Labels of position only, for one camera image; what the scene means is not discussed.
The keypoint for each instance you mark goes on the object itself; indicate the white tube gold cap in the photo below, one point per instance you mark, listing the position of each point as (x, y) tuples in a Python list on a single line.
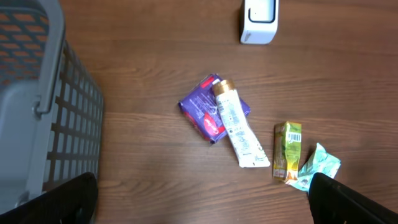
[(247, 147)]

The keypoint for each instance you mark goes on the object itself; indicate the green yellow drink carton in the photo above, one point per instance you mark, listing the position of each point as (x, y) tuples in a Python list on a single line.
[(287, 151)]

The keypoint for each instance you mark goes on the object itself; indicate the light blue plastic packet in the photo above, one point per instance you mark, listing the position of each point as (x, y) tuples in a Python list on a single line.
[(320, 161)]

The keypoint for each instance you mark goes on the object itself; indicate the grey plastic basket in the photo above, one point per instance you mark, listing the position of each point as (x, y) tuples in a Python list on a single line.
[(51, 107)]

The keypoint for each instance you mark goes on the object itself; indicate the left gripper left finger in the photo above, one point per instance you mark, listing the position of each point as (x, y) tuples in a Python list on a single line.
[(72, 202)]

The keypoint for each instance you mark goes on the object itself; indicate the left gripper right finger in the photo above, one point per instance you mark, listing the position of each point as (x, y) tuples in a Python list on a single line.
[(332, 202)]

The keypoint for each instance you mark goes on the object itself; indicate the purple red packet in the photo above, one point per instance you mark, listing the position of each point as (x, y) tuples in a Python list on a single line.
[(200, 107)]

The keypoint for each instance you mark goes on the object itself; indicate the white barcode scanner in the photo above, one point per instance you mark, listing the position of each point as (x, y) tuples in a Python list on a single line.
[(258, 21)]

